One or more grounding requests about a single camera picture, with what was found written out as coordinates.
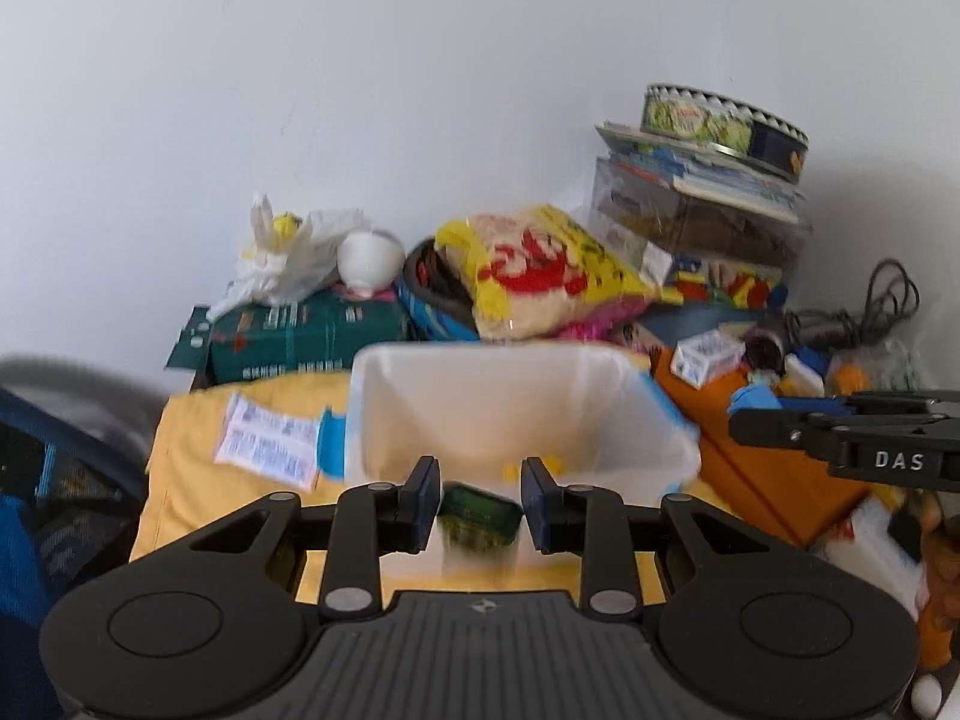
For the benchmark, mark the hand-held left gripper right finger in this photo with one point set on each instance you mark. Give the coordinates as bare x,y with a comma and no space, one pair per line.
536,502

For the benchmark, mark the yellow and red snack bag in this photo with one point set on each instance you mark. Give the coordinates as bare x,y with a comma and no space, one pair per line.
540,270

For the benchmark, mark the black hair dryer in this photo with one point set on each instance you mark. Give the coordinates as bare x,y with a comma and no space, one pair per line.
772,341

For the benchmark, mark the clear plastic box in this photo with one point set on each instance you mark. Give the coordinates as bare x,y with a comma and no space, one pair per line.
697,229

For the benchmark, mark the round printed tin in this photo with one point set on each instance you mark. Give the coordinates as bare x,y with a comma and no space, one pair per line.
712,124

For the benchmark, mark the colourful toy puzzle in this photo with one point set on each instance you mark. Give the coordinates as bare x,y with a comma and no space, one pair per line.
727,285

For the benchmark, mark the yellow blanket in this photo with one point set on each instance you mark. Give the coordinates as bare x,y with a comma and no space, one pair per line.
184,450

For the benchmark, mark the dark green toy vehicle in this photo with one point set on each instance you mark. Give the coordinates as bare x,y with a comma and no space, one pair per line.
480,514

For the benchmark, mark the white printed packet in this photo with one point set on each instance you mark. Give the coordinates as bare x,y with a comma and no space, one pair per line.
262,442

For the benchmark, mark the white plastic bin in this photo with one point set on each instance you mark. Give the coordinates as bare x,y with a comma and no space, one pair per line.
487,405

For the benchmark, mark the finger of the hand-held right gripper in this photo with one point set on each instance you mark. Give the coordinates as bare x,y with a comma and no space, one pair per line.
765,427
885,409

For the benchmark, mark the white and blue carton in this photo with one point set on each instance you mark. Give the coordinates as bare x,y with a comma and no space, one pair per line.
705,356

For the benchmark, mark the dark green carton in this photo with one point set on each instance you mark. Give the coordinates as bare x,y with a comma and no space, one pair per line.
300,337

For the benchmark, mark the white round ball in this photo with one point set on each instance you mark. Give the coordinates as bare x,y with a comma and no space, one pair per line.
367,259

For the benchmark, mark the orange box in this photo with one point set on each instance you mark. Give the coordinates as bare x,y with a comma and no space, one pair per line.
757,480

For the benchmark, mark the stack of books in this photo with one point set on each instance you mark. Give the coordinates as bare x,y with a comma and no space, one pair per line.
720,172

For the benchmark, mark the white plastic bag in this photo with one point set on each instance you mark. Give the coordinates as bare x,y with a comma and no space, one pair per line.
277,262

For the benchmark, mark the pink plastic bag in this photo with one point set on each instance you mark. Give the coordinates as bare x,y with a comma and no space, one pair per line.
592,330

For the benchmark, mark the dark blue mesh bag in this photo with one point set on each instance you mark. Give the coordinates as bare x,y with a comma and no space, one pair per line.
22,540

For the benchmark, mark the yellow brick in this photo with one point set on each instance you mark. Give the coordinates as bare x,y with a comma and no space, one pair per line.
511,469

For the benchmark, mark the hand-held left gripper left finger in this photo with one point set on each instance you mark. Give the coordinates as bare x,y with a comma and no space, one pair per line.
426,502

